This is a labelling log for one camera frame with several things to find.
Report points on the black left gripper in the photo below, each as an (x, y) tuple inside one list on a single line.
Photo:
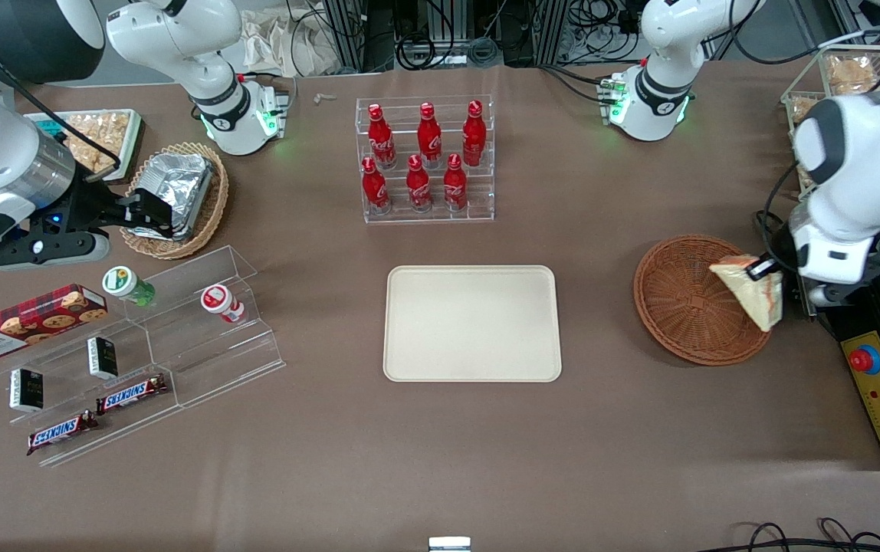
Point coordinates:
[(779, 259)]

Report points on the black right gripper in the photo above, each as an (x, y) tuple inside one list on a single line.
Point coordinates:
[(90, 208)]

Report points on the triangle sandwich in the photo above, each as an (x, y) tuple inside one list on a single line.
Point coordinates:
[(762, 303)]

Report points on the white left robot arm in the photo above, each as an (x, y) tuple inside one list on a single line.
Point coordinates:
[(861, 169)]

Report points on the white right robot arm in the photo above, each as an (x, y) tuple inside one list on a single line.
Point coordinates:
[(179, 38)]

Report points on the silver foil tray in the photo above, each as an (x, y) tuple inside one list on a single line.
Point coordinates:
[(179, 184)]

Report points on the light wicker basket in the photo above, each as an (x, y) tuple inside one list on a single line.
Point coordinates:
[(214, 207)]

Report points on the white snack tray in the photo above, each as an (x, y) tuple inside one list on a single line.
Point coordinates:
[(133, 142)]

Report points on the brown wicker basket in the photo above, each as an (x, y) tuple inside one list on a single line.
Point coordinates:
[(678, 307)]

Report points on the beige plastic tray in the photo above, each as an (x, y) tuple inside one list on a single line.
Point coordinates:
[(473, 323)]

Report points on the green cap drink bottle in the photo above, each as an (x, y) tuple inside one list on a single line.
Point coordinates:
[(127, 285)]

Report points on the bagged pastry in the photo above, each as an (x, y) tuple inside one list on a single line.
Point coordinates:
[(800, 109), (91, 157), (106, 126), (851, 73)]

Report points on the black equipment base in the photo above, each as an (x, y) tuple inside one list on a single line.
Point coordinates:
[(842, 326)]

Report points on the red cap drink bottle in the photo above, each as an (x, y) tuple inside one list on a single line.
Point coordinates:
[(219, 302)]

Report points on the red emergency stop button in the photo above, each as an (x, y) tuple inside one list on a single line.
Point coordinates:
[(865, 360)]

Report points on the small black white box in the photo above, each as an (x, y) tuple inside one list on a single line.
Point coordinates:
[(103, 357), (27, 390)]

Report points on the clear acrylic tiered shelf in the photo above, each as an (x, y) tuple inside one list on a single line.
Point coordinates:
[(210, 360)]

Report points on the red tartan cookie box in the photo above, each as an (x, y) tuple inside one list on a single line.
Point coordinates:
[(26, 323)]

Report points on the Snickers chocolate bar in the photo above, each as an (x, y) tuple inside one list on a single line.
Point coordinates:
[(132, 394), (61, 432)]

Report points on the small clear plastic scrap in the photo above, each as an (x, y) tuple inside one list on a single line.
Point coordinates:
[(324, 97)]

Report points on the crumpled beige bag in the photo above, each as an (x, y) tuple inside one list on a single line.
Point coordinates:
[(287, 42)]

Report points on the red cola bottle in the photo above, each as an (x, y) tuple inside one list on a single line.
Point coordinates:
[(374, 188), (474, 135), (381, 138), (454, 184), (429, 136), (418, 185)]

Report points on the clear acrylic bottle rack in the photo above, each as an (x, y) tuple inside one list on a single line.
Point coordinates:
[(425, 216)]

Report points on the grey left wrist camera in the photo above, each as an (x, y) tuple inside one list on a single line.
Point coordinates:
[(831, 294)]

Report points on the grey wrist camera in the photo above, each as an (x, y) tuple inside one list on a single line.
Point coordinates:
[(831, 294), (41, 251)]

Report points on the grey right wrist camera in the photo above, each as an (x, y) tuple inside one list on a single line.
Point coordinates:
[(41, 251)]

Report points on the aluminium frame post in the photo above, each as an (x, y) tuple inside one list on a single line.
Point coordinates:
[(367, 34)]

